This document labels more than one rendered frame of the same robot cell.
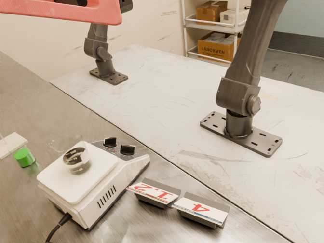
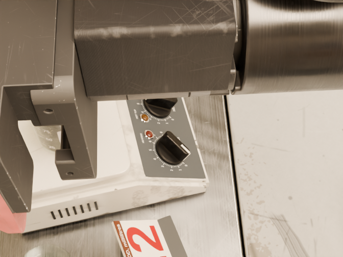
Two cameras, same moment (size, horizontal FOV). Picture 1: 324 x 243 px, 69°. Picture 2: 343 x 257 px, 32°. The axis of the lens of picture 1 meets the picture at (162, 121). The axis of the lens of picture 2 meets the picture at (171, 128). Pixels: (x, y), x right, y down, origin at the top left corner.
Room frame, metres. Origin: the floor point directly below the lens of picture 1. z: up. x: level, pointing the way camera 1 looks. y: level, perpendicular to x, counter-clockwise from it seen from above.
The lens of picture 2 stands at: (0.16, -0.07, 1.48)
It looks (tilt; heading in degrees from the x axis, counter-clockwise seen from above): 60 degrees down; 34
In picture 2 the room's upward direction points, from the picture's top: 1 degrees clockwise
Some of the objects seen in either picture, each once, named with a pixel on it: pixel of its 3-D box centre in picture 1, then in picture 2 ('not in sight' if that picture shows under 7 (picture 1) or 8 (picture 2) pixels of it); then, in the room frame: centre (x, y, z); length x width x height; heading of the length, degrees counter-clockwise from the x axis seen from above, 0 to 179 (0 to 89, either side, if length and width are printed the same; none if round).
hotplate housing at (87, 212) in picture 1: (94, 174); (90, 147); (0.35, 0.16, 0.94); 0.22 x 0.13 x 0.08; 139
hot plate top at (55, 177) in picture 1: (78, 168); (58, 131); (0.33, 0.18, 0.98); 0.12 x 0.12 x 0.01; 49
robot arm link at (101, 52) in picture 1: (99, 52); not in sight; (0.91, 0.19, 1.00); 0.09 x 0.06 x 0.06; 39
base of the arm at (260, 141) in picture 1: (238, 121); not in sight; (0.45, -0.19, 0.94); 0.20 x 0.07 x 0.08; 39
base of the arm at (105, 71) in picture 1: (105, 67); not in sight; (0.91, 0.19, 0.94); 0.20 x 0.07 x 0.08; 39
